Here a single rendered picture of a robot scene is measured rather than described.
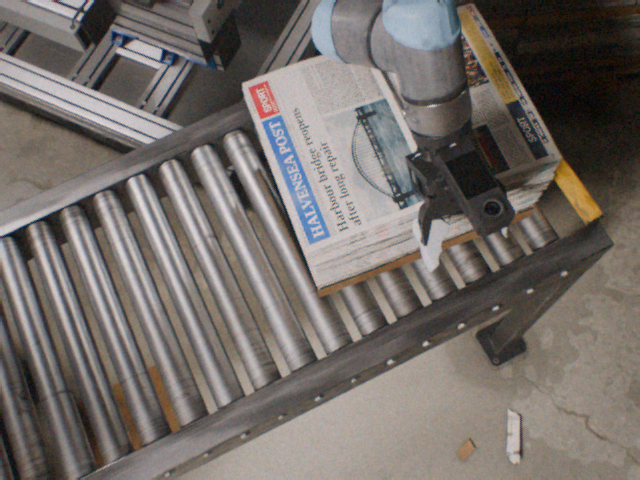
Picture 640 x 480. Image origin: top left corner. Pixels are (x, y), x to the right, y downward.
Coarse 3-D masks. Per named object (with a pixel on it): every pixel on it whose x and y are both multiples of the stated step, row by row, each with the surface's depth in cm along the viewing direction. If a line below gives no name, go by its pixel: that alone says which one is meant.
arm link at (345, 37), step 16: (336, 0) 76; (352, 0) 74; (368, 0) 73; (384, 0) 73; (320, 16) 76; (336, 16) 74; (352, 16) 73; (368, 16) 71; (320, 32) 77; (336, 32) 74; (352, 32) 73; (368, 32) 71; (320, 48) 78; (336, 48) 76; (352, 48) 74; (368, 48) 72; (368, 64) 74
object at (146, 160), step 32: (192, 128) 121; (224, 128) 120; (128, 160) 119; (160, 160) 119; (224, 160) 128; (64, 192) 118; (96, 192) 118; (160, 192) 127; (0, 224) 117; (96, 224) 127; (32, 256) 126
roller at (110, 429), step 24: (48, 240) 115; (48, 264) 113; (48, 288) 112; (72, 288) 113; (72, 312) 110; (72, 336) 109; (72, 360) 108; (96, 360) 108; (96, 384) 106; (96, 408) 104; (96, 432) 103; (120, 432) 103; (120, 456) 102
